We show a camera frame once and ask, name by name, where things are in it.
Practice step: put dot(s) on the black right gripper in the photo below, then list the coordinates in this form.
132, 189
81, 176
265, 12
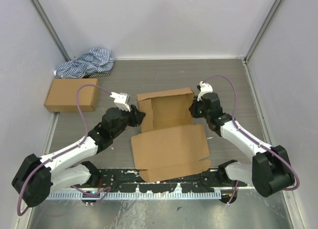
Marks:
193, 109

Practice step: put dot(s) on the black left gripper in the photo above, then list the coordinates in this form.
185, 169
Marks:
137, 116

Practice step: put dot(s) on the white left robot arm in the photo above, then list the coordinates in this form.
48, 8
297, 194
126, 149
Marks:
38, 177

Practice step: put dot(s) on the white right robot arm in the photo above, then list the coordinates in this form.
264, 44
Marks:
269, 171

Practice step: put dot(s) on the closed brown cardboard box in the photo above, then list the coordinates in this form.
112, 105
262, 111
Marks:
62, 95

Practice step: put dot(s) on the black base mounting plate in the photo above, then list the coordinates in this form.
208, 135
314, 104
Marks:
128, 180

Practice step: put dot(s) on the blue striped cloth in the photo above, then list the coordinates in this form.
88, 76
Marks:
94, 63

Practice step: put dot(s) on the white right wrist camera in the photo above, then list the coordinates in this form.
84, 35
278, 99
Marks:
203, 89

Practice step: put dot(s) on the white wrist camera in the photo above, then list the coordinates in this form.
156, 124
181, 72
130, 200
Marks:
203, 89
121, 101

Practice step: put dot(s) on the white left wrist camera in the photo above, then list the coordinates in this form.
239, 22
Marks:
121, 101

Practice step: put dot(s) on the white slotted cable duct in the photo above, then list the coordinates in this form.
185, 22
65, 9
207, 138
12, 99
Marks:
177, 195

